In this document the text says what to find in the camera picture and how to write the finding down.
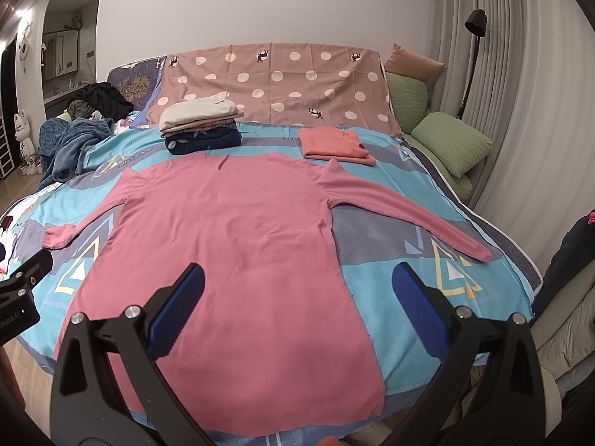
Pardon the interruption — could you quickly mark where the pink long-sleeve shirt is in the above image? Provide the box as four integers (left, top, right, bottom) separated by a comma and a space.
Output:
42, 151, 492, 436

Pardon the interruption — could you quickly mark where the black clothes pile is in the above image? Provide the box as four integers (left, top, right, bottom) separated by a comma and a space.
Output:
68, 82, 134, 121

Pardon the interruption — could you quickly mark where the white cat figurine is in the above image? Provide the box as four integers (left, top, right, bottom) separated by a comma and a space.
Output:
14, 110, 37, 172

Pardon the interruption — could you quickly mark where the dark jacket with pink trim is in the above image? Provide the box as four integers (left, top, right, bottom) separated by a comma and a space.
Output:
533, 211, 595, 319

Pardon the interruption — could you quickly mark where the dark blue fleece blanket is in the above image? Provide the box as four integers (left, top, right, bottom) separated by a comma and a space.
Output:
37, 117, 112, 190

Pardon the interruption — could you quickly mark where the green pillow front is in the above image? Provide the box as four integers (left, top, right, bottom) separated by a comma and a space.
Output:
411, 112, 492, 177

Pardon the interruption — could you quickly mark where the green pillow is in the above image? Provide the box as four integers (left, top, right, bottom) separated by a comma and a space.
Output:
386, 72, 429, 134
411, 112, 492, 177

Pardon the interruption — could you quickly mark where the folded cream white garment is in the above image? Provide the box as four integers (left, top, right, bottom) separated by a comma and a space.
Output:
159, 92, 243, 133

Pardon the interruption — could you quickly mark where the folded brown patterned garment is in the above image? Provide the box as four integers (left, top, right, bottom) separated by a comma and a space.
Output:
160, 119, 236, 138

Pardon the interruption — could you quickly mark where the light grey curtain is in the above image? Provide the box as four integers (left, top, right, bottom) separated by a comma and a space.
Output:
431, 0, 594, 269

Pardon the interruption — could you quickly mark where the folded coral orange garment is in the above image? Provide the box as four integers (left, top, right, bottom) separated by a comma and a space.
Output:
297, 127, 376, 166

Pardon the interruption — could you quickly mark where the green pillow back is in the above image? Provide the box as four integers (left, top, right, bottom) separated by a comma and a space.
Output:
386, 72, 429, 134

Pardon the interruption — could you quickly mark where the brown cushion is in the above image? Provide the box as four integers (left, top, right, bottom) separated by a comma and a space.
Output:
384, 43, 445, 85

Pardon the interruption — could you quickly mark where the pink polka dot sheet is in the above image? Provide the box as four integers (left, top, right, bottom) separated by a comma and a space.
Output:
146, 42, 402, 137

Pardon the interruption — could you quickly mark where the black floor lamp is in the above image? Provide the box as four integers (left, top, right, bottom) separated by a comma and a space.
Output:
457, 8, 487, 119

